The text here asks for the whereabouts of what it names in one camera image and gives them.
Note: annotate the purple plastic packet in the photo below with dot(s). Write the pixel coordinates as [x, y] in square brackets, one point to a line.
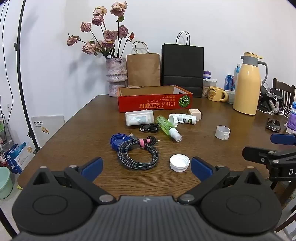
[292, 120]

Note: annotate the dark wooden chair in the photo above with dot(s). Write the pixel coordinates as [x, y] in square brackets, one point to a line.
[285, 89]

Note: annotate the black paper bag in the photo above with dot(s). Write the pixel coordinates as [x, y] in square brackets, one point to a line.
[182, 67]

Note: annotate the black stand leg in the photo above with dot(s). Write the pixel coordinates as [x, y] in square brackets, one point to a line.
[8, 222]

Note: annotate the blue drink can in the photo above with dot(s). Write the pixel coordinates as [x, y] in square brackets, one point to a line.
[229, 82]

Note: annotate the white wall outlet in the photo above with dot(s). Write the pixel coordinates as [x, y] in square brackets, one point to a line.
[8, 107]

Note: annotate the black light stand pole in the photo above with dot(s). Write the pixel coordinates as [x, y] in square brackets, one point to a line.
[20, 76]

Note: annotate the purple mottled ceramic vase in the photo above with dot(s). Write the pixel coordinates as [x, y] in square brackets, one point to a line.
[116, 74]

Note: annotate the yellow thermos jug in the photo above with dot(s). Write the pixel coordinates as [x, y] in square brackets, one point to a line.
[246, 88]

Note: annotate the brown paper bag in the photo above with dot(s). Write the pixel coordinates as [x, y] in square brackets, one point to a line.
[143, 69]

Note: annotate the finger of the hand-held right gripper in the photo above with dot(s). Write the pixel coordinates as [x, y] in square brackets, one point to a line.
[253, 154]
[283, 139]

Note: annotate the white spray bottle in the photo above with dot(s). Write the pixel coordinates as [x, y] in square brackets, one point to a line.
[188, 118]

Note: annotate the purple lid jar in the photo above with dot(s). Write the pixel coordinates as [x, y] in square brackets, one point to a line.
[207, 74]

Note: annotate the white ribbed bottle cap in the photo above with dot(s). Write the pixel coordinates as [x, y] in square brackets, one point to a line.
[179, 162]
[172, 121]

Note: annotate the clear jar of oats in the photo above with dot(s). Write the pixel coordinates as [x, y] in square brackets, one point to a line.
[205, 87]

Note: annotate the white board with label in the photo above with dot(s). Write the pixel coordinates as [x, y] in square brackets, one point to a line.
[47, 129]

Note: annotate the yellow bear mug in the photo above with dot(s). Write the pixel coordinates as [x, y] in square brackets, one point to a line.
[215, 93]

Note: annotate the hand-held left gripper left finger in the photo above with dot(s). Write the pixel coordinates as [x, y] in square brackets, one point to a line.
[94, 167]

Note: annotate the green spray bottle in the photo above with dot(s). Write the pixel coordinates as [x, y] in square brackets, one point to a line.
[165, 125]

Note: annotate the black clamp device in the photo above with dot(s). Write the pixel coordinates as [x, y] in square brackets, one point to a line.
[267, 99]

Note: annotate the red cardboard box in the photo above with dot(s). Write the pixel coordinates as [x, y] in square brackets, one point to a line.
[152, 103]

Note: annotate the grey cup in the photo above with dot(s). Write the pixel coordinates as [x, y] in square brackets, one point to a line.
[230, 96]

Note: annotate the black smartphone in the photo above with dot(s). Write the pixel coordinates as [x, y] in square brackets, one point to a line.
[273, 125]

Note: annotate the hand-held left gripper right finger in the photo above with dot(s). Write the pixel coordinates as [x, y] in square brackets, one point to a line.
[200, 169]

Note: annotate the white plastic storage box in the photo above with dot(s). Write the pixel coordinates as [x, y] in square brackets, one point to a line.
[138, 117]

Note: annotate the blue and white packets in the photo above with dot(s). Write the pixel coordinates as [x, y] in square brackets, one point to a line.
[19, 157]

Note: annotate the blue plastic lid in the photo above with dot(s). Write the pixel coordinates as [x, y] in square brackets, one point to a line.
[116, 140]

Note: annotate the dried pink roses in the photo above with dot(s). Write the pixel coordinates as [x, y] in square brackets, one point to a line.
[108, 36]

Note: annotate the beige power plug adapter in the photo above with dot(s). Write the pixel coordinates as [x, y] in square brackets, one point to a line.
[195, 113]

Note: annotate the clear bottle with blue cap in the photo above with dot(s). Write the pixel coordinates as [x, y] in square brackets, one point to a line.
[237, 76]

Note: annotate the green plastic bucket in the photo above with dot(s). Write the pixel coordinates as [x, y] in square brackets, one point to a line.
[5, 183]

